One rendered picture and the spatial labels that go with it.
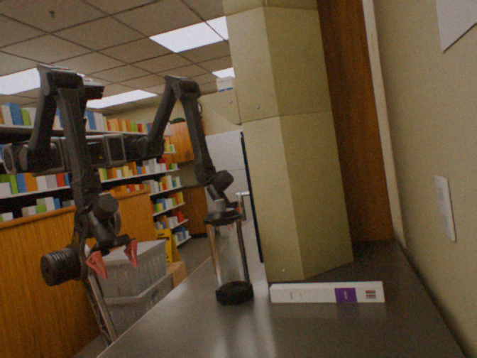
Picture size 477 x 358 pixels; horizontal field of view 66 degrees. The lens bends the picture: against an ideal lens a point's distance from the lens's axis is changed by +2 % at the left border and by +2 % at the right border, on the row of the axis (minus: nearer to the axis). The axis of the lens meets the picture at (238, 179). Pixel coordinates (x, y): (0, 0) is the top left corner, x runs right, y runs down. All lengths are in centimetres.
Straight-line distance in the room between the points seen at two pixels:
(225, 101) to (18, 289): 226
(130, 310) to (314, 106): 260
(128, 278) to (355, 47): 252
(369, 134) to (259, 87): 51
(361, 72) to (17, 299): 255
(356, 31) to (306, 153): 54
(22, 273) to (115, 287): 75
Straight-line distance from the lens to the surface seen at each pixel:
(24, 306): 303
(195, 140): 149
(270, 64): 105
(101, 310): 223
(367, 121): 139
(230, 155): 616
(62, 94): 124
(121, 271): 325
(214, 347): 81
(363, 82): 140
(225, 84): 117
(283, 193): 103
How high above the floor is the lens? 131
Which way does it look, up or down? 3 degrees down
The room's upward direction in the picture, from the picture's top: 9 degrees counter-clockwise
